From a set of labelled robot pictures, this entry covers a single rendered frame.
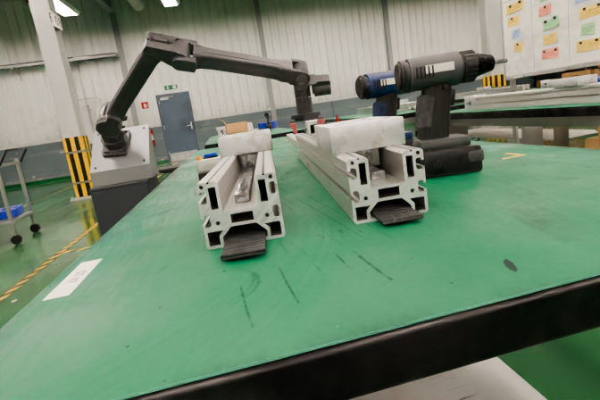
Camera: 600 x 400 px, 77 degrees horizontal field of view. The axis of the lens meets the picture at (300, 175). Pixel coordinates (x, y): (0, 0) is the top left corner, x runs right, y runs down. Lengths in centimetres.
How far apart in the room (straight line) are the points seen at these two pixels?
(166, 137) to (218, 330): 1215
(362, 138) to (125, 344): 38
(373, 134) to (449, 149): 21
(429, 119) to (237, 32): 1204
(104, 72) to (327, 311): 1266
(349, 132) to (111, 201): 111
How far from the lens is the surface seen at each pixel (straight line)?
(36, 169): 1355
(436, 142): 72
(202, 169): 113
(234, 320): 32
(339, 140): 54
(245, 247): 44
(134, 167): 148
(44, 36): 789
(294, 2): 1307
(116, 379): 30
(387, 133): 56
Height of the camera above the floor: 93
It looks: 9 degrees down
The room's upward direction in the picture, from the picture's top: 9 degrees counter-clockwise
